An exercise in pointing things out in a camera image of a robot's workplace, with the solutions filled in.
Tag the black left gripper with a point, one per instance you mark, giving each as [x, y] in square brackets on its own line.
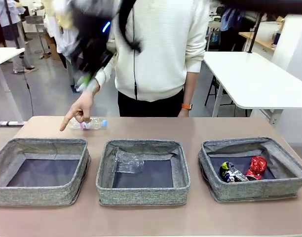
[91, 44]

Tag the clear bottle pink label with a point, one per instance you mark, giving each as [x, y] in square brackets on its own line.
[98, 123]

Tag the crushed clear plastic cup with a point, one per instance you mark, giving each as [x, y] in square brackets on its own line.
[128, 161]

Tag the crushed colourful drink can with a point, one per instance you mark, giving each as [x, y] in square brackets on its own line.
[230, 171]

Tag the crushed red drink can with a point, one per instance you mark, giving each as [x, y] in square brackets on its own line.
[258, 165]

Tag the person's left forearm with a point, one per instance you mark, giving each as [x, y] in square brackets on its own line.
[191, 89]

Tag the person's right hand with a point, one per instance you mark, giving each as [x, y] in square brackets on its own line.
[83, 106]

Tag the person's left hand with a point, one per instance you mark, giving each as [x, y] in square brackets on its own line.
[184, 113]

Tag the bystander in yellow top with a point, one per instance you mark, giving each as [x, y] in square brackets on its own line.
[62, 44]

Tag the brown cardboard box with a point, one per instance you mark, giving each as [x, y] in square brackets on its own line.
[54, 49]

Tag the person in white sweater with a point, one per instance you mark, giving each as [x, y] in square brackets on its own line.
[161, 49]

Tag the small white table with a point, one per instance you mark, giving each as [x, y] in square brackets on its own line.
[5, 55]

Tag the black stand pole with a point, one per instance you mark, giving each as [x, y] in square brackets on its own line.
[254, 37]
[11, 24]

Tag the bystander in pale shirt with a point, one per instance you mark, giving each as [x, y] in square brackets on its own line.
[8, 14]

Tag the orange wristwatch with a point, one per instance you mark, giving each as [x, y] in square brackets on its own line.
[187, 106]

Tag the black folding chair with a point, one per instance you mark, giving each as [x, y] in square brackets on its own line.
[218, 90]

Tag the grey fabric basket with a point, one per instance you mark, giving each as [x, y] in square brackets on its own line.
[141, 195]
[252, 192]
[42, 195]

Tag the bystander in blue shirt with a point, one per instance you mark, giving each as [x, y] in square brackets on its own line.
[230, 24]

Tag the large white table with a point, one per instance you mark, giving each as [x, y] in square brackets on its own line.
[252, 79]

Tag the wooden desk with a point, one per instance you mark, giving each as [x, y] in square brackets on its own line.
[262, 43]

